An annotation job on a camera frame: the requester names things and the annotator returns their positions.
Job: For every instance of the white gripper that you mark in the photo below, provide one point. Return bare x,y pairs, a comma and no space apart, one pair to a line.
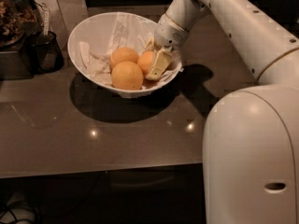
169,34

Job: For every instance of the orange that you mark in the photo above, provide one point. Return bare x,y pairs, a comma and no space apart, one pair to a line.
123,54
145,61
127,76

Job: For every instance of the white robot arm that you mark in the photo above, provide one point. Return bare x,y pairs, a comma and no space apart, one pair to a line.
251,136

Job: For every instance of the white bowl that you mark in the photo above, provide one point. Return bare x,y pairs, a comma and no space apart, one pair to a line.
93,34

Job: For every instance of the white paper napkin liner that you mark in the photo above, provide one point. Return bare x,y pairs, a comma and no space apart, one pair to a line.
124,31

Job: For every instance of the black mesh cup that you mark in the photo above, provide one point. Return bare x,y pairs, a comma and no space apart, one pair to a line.
45,52

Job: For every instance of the white tag utensil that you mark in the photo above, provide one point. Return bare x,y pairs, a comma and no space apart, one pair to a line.
46,20

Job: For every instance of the glass jar of nuts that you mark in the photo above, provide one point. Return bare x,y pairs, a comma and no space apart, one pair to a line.
14,15

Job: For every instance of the dark metal box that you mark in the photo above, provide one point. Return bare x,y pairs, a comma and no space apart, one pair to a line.
15,63

